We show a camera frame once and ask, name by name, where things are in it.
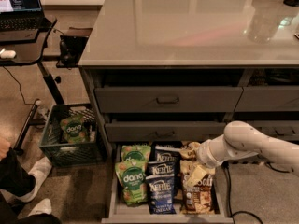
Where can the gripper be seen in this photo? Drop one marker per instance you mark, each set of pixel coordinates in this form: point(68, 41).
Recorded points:
point(206, 156)

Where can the green dang chip bag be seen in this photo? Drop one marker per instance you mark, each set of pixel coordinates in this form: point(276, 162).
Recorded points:
point(135, 152)
point(131, 175)

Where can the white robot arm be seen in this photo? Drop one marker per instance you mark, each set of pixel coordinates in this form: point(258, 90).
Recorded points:
point(239, 141)

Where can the rear brown sea salt bag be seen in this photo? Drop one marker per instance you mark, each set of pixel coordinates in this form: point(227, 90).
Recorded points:
point(188, 151)

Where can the brown sea salt bag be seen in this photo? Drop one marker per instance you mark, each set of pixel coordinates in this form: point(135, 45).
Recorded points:
point(188, 151)
point(197, 199)

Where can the front brown sea salt bag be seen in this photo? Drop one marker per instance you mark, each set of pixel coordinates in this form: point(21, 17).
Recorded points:
point(197, 199)

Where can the middle blue kettle chip bag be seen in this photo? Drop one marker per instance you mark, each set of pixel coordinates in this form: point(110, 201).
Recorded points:
point(161, 168)

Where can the blue kettle chip bag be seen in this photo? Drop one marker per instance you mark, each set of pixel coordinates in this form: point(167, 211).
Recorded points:
point(161, 168)
point(161, 194)
point(166, 154)

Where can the front blue kettle chip bag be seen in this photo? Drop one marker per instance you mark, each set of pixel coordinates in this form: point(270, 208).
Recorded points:
point(161, 194)

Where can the rear blue kettle chip bag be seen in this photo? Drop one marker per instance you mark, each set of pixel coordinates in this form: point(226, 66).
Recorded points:
point(166, 154)

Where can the open bottom grey drawer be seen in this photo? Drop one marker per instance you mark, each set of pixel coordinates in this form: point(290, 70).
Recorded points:
point(121, 213)

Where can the grey bottom right drawer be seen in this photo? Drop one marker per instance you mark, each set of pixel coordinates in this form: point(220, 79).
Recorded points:
point(243, 160)

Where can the grey middle left drawer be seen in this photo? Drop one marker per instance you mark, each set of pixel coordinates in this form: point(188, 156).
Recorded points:
point(127, 131)

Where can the grey top right drawer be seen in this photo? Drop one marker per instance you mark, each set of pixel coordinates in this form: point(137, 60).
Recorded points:
point(268, 99)

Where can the grey middle right drawer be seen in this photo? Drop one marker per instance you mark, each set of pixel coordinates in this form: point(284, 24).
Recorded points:
point(281, 129)

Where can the grey top left drawer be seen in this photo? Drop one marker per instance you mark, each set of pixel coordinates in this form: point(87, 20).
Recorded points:
point(167, 99)

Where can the green dang bag in crate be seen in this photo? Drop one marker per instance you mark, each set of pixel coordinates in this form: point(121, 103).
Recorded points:
point(74, 129)

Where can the person's hand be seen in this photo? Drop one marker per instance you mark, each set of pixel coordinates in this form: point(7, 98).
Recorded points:
point(4, 147)

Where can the grey cabinet with glossy top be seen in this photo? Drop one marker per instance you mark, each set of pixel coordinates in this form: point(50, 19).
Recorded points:
point(195, 43)

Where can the green plastic crate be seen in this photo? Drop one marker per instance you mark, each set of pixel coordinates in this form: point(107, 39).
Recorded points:
point(64, 154)

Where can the person's white sock foot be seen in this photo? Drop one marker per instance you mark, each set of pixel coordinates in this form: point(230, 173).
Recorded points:
point(39, 172)

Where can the black clamp device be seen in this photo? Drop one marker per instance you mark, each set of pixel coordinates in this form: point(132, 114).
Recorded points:
point(72, 44)

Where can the person's black trouser leg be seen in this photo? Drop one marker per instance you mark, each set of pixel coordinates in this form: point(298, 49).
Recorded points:
point(15, 180)

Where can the black laptop stand desk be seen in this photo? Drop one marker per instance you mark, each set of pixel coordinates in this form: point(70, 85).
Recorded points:
point(30, 54)

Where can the white computer mouse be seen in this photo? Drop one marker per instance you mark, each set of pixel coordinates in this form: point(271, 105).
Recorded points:
point(7, 54)

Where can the black laptop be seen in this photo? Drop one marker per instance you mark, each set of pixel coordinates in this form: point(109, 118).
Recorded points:
point(20, 21)

